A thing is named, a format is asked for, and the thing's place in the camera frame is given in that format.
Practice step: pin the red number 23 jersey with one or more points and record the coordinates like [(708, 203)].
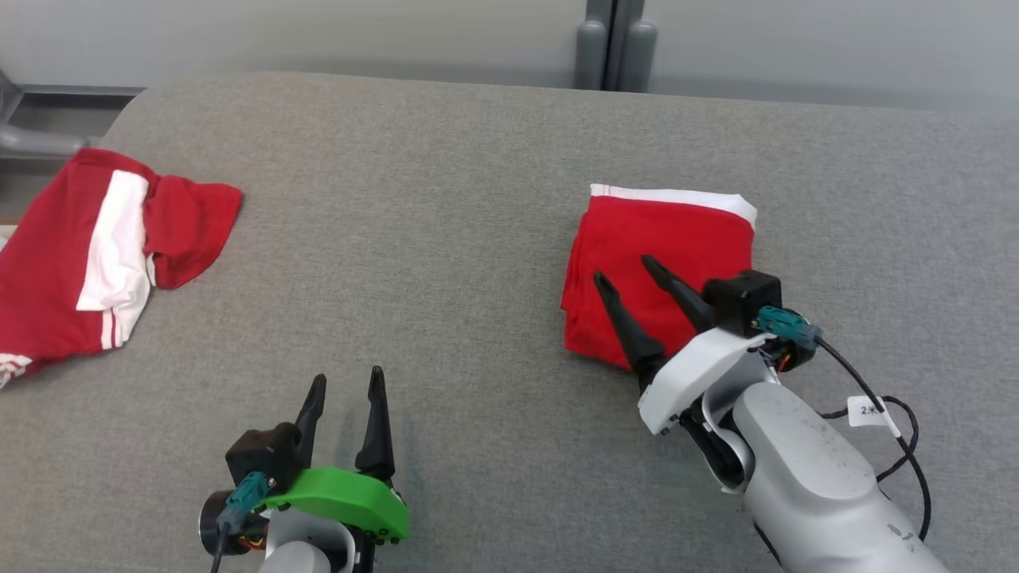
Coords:
[(48, 270)]

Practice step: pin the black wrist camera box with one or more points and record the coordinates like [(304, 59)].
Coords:
[(259, 458), (740, 301)]

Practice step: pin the grey metal door frame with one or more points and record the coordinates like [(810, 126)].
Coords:
[(614, 40)]

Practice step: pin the dark grey metal frame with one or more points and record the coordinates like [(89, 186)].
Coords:
[(72, 91)]

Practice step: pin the red shorts white waistband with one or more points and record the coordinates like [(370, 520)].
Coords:
[(661, 239)]

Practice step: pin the grey cylindrical door stopper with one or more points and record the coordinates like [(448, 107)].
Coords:
[(591, 56), (641, 56)]

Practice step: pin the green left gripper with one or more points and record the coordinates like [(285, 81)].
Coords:
[(342, 493)]

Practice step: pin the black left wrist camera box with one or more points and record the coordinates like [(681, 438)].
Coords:
[(259, 458)]

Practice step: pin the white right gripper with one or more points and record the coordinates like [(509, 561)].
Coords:
[(692, 370)]

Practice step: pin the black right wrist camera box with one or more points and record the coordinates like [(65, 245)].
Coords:
[(740, 301)]

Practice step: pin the grey metal tube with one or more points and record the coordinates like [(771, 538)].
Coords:
[(40, 142)]

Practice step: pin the grey fabric sofa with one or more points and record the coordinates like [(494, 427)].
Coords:
[(446, 263)]

